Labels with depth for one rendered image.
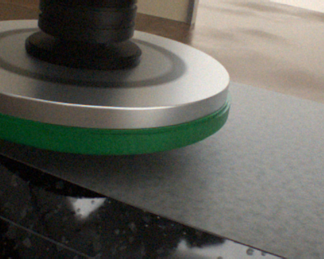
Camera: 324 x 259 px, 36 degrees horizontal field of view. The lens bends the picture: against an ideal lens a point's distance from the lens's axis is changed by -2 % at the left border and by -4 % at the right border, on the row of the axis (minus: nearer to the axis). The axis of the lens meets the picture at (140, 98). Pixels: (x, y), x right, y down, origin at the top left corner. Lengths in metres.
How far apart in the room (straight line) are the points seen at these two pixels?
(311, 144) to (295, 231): 0.14
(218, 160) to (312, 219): 0.09
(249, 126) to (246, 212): 0.15
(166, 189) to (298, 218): 0.08
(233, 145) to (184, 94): 0.10
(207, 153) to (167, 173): 0.05
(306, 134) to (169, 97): 0.19
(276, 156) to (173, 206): 0.12
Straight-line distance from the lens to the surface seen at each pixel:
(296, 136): 0.45
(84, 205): 0.31
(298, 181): 0.37
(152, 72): 0.34
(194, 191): 0.32
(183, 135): 0.30
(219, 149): 0.39
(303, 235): 0.31
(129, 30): 0.35
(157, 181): 0.33
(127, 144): 0.28
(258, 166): 0.37
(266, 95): 0.54
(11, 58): 0.34
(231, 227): 0.29
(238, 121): 0.45
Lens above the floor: 0.98
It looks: 20 degrees down
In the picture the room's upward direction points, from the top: 8 degrees clockwise
